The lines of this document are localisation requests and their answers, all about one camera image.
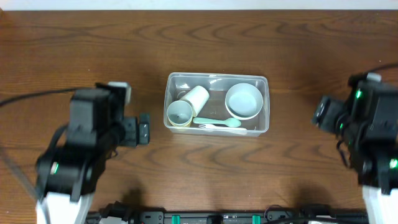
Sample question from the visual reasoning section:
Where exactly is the clear plastic storage container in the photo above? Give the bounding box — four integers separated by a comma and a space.
164, 72, 270, 137

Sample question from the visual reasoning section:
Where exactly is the yellow plastic cup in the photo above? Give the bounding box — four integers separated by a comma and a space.
169, 120, 192, 127

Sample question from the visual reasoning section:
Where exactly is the pink plastic fork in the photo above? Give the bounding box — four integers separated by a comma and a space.
198, 124, 247, 135

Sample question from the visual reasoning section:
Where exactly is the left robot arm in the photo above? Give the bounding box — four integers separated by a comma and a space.
36, 113, 150, 223

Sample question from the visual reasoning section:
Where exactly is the grey plastic cup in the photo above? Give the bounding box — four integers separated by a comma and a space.
167, 100, 193, 123

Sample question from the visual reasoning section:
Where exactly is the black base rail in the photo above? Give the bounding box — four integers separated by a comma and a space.
83, 202, 369, 224

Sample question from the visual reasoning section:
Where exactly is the mint green plastic spoon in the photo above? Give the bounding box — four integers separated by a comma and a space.
193, 117, 241, 128

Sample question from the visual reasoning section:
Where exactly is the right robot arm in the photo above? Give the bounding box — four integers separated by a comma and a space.
312, 95, 397, 223

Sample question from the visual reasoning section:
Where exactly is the white plastic cup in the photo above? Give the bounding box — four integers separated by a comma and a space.
181, 86, 210, 117

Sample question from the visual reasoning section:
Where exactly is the grey plastic bowl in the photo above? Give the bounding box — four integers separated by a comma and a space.
224, 83, 264, 111

